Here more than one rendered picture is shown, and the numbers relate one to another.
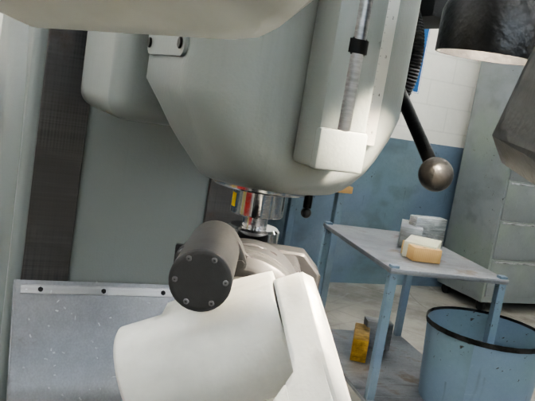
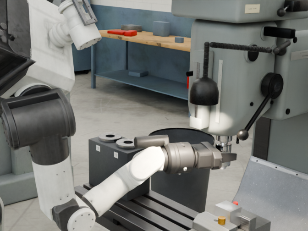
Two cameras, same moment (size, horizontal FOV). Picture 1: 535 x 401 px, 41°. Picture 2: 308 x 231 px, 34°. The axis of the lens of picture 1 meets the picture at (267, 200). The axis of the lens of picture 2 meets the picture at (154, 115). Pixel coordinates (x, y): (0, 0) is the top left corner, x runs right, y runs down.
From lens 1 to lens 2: 1.30 m
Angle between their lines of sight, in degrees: 71
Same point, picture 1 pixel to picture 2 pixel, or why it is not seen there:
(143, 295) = (289, 173)
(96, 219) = (276, 140)
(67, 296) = (264, 165)
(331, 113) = (192, 112)
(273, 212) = (220, 139)
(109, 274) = (280, 162)
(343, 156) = (195, 123)
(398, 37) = (223, 91)
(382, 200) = not seen: outside the picture
